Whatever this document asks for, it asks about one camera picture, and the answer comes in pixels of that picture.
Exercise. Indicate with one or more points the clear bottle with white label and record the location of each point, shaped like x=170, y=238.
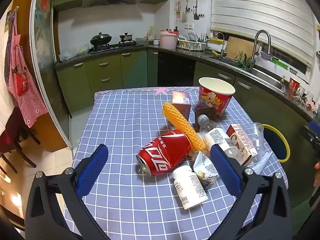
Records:
x=220, y=136

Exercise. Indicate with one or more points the blue checkered tablecloth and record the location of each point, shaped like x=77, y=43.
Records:
x=120, y=120

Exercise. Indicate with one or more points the red printed paper bucket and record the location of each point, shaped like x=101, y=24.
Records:
x=212, y=100

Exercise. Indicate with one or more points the white cup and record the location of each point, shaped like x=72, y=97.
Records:
x=300, y=91

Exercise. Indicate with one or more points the green cloth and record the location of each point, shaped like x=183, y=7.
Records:
x=280, y=63

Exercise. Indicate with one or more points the dark wooden chair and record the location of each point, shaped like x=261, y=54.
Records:
x=15, y=140

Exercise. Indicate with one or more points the clear plastic cup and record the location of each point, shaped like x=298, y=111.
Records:
x=256, y=132

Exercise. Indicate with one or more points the pink plastic container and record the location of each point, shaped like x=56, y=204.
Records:
x=168, y=40

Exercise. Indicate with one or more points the tall steel faucet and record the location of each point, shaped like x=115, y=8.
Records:
x=255, y=47

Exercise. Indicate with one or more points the red box on counter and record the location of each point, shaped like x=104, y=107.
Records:
x=293, y=86

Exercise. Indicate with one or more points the red checkered apron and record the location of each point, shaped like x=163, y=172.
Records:
x=22, y=80

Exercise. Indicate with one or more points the wooden cutting board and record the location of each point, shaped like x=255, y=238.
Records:
x=240, y=47

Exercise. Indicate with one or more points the red and white drink carton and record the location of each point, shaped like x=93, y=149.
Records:
x=240, y=140

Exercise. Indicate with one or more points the purple cloth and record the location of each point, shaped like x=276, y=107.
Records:
x=265, y=55

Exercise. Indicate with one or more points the white pill bottle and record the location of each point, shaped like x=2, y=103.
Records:
x=190, y=187

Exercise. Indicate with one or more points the small brown cardboard box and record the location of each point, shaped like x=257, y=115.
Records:
x=181, y=105

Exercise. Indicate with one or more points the hanging spatula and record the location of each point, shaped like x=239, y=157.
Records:
x=184, y=16

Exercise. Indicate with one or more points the yellow oil bottle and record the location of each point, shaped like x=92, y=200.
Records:
x=151, y=35

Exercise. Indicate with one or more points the yellow foam net sleeve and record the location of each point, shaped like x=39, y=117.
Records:
x=180, y=122

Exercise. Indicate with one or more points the white window blinds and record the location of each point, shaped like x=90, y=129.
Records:
x=255, y=10

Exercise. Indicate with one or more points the black built-in appliance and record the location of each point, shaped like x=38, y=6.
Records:
x=175, y=70

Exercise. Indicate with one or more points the green potted plant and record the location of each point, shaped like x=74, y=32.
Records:
x=242, y=61

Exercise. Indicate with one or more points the dark stone countertop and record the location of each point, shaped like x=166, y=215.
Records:
x=175, y=51

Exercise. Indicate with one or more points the small steel pot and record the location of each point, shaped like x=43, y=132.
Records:
x=125, y=38

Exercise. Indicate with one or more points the green lower kitchen cabinets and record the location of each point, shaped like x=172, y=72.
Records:
x=105, y=77

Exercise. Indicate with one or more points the pink rag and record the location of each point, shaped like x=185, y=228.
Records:
x=312, y=103

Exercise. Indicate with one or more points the small white enamel mug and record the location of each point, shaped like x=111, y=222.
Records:
x=156, y=42

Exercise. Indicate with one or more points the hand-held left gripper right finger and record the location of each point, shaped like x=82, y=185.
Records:
x=225, y=170

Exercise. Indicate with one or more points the steel kitchen sink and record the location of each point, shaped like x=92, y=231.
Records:
x=265, y=76

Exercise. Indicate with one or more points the yellow rimmed trash bin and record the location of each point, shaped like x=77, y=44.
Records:
x=275, y=142

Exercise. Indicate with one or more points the person's right hand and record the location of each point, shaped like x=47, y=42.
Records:
x=317, y=166

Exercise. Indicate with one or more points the dish rack with dishes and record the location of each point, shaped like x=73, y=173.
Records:
x=191, y=45

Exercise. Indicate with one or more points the red cola can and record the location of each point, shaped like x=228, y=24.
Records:
x=162, y=155

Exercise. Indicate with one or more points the crumpled silver snack wrapper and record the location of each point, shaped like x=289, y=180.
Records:
x=202, y=165

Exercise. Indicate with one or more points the yellow sponge holder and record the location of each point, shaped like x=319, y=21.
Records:
x=216, y=40

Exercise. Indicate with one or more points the black wok with lid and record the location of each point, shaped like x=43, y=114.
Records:
x=100, y=39

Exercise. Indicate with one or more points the black gas stove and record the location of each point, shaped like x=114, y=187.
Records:
x=115, y=47

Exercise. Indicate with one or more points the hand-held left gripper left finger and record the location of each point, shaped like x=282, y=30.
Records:
x=92, y=172

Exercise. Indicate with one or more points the small brass tap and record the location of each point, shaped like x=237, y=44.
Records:
x=283, y=79

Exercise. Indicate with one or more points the white wall socket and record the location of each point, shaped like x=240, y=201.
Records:
x=189, y=26

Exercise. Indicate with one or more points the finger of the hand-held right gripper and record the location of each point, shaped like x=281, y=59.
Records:
x=312, y=132

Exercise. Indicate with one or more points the pink wall decoration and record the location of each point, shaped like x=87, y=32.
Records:
x=178, y=11

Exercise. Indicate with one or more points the dark brown small box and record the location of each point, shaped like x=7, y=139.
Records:
x=210, y=113

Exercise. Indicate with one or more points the hanging black kitchen utensil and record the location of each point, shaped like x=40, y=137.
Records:
x=196, y=15

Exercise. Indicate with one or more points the small curved steel faucet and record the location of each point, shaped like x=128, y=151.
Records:
x=222, y=45

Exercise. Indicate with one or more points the sliding glass door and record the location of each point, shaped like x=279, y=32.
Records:
x=47, y=55

